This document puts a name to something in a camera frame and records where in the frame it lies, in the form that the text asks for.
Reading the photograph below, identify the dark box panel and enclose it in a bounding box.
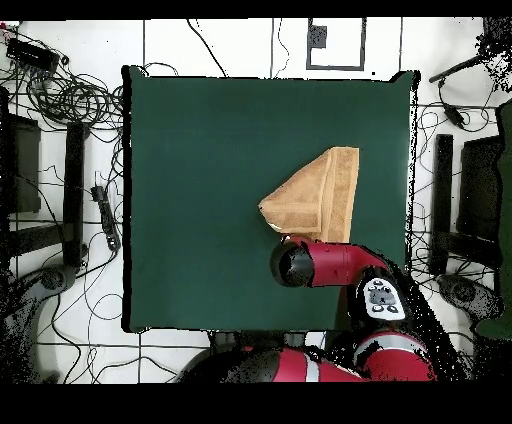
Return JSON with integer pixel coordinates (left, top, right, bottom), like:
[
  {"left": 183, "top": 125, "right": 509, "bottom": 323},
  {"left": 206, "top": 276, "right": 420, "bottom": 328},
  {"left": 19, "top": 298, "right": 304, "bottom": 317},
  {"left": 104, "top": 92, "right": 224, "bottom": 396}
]
[
  {"left": 0, "top": 111, "right": 42, "bottom": 215},
  {"left": 456, "top": 135, "right": 506, "bottom": 243}
]

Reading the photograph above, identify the tan terry towel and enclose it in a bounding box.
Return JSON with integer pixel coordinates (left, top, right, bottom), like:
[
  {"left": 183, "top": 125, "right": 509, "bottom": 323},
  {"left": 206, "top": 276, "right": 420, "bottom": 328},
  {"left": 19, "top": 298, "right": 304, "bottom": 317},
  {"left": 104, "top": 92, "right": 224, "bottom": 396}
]
[{"left": 257, "top": 146, "right": 360, "bottom": 244}]

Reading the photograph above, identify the dark grey square plate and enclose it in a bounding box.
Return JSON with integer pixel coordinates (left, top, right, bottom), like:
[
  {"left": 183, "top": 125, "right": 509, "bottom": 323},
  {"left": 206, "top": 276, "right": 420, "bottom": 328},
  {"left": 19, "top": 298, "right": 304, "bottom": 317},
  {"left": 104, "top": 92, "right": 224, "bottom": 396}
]
[{"left": 307, "top": 24, "right": 328, "bottom": 50}]

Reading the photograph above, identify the dark stand base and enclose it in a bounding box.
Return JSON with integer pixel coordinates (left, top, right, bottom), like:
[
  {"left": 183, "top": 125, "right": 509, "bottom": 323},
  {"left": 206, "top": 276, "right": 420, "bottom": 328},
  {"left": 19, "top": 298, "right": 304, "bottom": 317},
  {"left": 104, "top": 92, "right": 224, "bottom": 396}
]
[
  {"left": 0, "top": 263, "right": 78, "bottom": 383},
  {"left": 436, "top": 273, "right": 506, "bottom": 323}
]

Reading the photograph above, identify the grey square frame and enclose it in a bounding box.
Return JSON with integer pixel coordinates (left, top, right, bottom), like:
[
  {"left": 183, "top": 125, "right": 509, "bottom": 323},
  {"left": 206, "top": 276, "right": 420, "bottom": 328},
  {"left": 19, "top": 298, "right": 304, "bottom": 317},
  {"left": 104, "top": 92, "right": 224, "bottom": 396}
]
[{"left": 306, "top": 17, "right": 367, "bottom": 72}]

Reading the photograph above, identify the black cable bundle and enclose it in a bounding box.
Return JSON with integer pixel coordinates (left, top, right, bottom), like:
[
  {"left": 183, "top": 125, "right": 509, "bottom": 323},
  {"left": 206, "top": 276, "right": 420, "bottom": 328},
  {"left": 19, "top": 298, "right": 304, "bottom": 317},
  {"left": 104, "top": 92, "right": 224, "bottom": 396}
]
[{"left": 23, "top": 67, "right": 124, "bottom": 133}]

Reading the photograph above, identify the black tripod boom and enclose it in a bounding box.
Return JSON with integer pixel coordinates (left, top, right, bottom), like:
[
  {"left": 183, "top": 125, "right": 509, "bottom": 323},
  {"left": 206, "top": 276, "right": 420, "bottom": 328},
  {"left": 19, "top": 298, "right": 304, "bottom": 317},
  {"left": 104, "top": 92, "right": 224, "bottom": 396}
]
[{"left": 428, "top": 16, "right": 512, "bottom": 84}]

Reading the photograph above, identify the dark green table cloth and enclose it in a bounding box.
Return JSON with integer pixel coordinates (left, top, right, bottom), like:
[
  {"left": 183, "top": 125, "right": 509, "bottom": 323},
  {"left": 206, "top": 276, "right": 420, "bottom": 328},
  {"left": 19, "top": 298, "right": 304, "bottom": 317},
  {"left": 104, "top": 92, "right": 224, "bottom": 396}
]
[{"left": 121, "top": 63, "right": 421, "bottom": 335}]

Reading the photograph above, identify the black network switch box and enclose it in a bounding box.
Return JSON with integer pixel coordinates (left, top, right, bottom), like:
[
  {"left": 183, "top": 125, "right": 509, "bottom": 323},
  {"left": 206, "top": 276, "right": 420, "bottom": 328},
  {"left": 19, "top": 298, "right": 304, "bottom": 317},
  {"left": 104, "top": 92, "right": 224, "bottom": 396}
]
[{"left": 5, "top": 36, "right": 61, "bottom": 74}]

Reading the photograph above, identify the long black cable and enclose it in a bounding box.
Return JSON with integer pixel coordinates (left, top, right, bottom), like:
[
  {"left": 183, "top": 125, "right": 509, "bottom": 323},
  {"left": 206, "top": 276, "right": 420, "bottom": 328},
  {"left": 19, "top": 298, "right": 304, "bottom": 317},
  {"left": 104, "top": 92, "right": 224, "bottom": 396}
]
[{"left": 185, "top": 18, "right": 230, "bottom": 78}]

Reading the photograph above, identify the black power adapter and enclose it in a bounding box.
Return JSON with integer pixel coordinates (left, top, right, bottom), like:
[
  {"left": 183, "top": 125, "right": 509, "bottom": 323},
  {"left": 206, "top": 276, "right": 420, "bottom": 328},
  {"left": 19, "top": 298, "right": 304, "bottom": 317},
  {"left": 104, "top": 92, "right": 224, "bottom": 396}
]
[{"left": 442, "top": 104, "right": 468, "bottom": 130}]

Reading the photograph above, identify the black power strip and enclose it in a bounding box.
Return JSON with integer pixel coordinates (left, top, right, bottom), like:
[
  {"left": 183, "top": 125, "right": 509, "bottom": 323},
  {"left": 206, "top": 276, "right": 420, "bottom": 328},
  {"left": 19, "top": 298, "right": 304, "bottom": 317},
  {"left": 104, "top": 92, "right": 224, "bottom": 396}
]
[{"left": 90, "top": 184, "right": 122, "bottom": 253}]

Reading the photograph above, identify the black upright bar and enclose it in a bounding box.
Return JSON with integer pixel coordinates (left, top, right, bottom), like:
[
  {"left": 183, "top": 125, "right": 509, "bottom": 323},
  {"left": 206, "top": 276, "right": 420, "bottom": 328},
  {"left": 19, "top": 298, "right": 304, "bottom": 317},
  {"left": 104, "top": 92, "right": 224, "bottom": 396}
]
[
  {"left": 428, "top": 133, "right": 455, "bottom": 276},
  {"left": 62, "top": 121, "right": 87, "bottom": 268}
]

